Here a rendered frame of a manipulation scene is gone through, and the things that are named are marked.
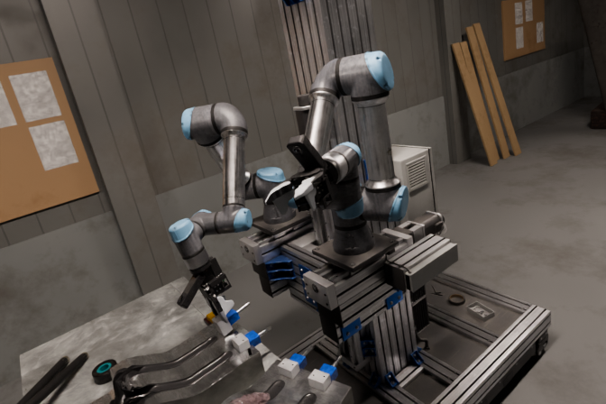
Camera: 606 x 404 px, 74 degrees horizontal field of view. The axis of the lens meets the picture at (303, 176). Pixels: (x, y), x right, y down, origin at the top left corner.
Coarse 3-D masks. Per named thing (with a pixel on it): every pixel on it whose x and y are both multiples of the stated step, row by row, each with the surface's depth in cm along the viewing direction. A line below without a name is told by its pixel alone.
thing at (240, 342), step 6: (252, 330) 131; (264, 330) 131; (234, 336) 127; (240, 336) 127; (246, 336) 128; (252, 336) 128; (258, 336) 127; (234, 342) 125; (240, 342) 124; (246, 342) 124; (252, 342) 126; (258, 342) 128; (240, 348) 123; (246, 348) 125
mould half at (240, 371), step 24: (192, 336) 136; (216, 336) 133; (144, 360) 125; (168, 360) 127; (192, 360) 125; (240, 360) 120; (144, 384) 112; (192, 384) 115; (216, 384) 115; (240, 384) 120
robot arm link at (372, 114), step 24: (336, 72) 120; (360, 72) 116; (384, 72) 115; (360, 96) 118; (384, 96) 118; (360, 120) 124; (384, 120) 122; (384, 144) 123; (384, 168) 125; (384, 192) 126; (408, 192) 132; (384, 216) 129
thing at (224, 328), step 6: (246, 306) 139; (228, 312) 137; (234, 312) 135; (216, 318) 134; (228, 318) 134; (234, 318) 135; (216, 324) 132; (222, 324) 132; (228, 324) 133; (222, 330) 132; (228, 330) 133
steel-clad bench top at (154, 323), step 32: (160, 288) 192; (96, 320) 175; (128, 320) 170; (160, 320) 165; (192, 320) 161; (32, 352) 161; (64, 352) 157; (96, 352) 153; (128, 352) 149; (160, 352) 146; (32, 384) 142; (64, 384) 139; (96, 384) 136
